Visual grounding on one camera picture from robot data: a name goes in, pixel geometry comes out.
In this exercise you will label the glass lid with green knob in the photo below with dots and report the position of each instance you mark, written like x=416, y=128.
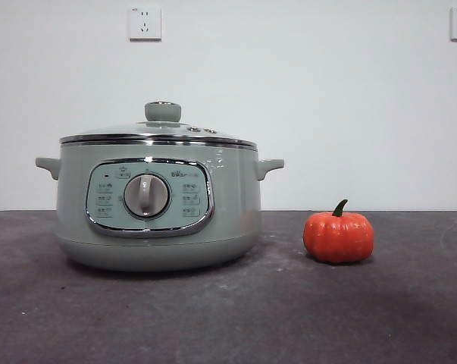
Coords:
x=163, y=112

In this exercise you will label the small orange pumpkin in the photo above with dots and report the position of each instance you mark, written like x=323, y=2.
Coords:
x=338, y=239

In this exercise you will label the pale green electric cooking pot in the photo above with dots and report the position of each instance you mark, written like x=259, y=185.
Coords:
x=232, y=208

